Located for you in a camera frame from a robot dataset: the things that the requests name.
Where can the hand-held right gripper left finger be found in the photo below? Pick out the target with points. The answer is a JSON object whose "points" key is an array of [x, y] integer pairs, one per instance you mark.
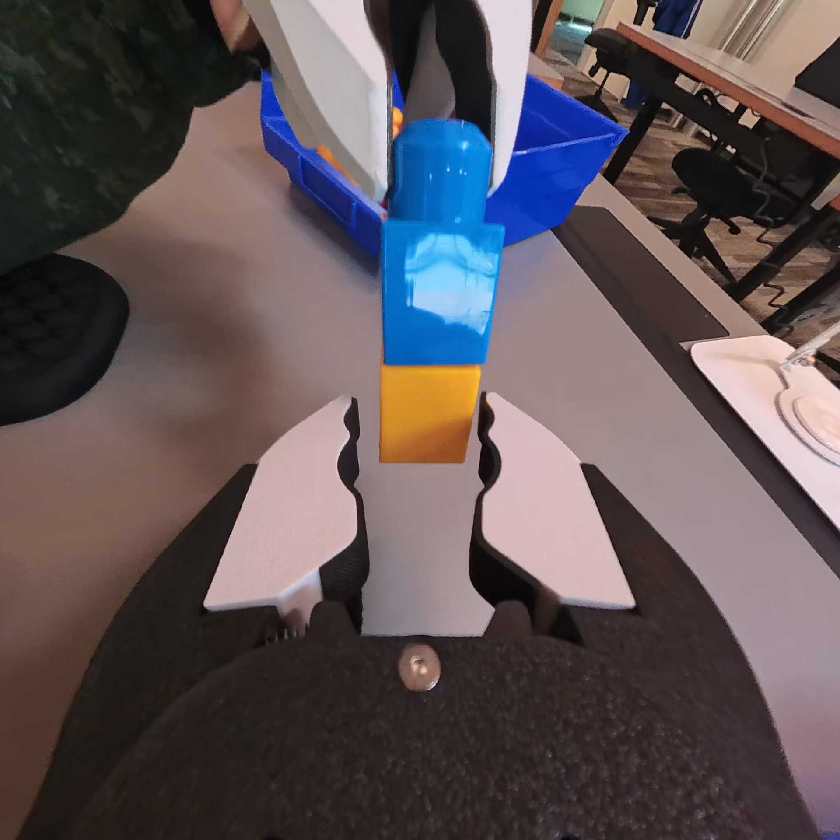
{"points": [[289, 525]]}

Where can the pile of building bricks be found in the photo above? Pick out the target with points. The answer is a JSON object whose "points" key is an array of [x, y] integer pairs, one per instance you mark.
{"points": [[334, 157]]}

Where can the black chair armrest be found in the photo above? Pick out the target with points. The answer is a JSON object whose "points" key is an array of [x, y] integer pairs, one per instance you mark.
{"points": [[52, 334]]}

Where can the white desk stand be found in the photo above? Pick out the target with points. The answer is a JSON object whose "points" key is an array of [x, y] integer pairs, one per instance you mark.
{"points": [[741, 387]]}

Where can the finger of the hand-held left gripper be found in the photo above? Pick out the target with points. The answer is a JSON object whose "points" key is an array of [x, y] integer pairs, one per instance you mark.
{"points": [[328, 79], [512, 65]]}

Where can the blue mega block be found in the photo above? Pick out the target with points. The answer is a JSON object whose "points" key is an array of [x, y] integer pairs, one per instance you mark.
{"points": [[439, 289]]}

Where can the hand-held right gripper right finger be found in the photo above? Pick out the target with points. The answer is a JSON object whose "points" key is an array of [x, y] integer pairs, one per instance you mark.
{"points": [[551, 525]]}

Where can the black office chair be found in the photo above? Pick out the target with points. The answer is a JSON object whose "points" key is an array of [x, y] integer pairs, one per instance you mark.
{"points": [[617, 46], [715, 184]]}

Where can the orange mega block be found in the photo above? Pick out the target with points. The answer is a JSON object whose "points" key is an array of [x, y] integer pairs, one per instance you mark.
{"points": [[426, 413]]}

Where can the blue jacket with white stripes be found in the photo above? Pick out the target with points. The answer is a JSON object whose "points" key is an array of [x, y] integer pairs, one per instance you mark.
{"points": [[679, 16]]}

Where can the person's left hand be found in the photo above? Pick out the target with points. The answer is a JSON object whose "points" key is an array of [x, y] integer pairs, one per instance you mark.
{"points": [[233, 23]]}

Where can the blue plastic bin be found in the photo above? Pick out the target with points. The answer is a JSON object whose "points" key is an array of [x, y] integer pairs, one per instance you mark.
{"points": [[558, 170]]}

